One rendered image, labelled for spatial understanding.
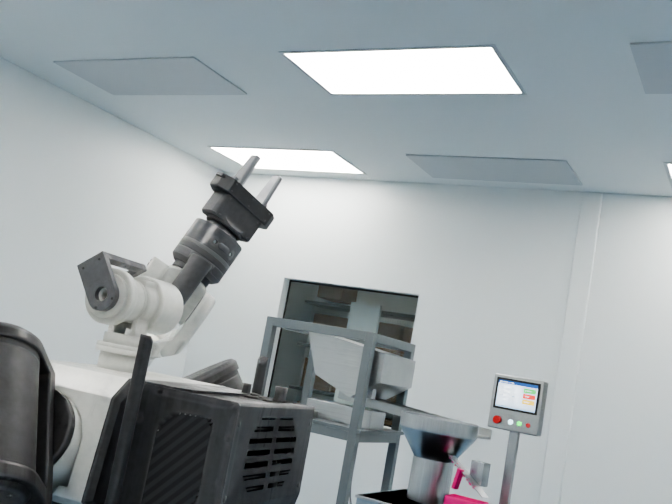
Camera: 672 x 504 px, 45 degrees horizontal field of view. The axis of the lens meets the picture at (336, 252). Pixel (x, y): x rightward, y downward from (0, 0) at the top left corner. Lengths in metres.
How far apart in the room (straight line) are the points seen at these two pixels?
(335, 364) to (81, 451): 3.79
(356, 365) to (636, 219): 2.62
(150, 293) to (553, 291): 5.39
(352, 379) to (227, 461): 3.75
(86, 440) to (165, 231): 6.35
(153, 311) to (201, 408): 0.20
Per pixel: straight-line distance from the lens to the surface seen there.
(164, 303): 0.96
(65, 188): 6.32
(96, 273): 0.93
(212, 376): 1.09
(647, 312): 6.08
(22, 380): 0.76
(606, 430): 6.05
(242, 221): 1.29
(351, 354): 4.53
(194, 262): 1.23
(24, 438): 0.74
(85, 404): 0.83
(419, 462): 3.75
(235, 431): 0.78
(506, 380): 3.78
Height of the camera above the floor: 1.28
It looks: 8 degrees up
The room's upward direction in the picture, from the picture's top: 10 degrees clockwise
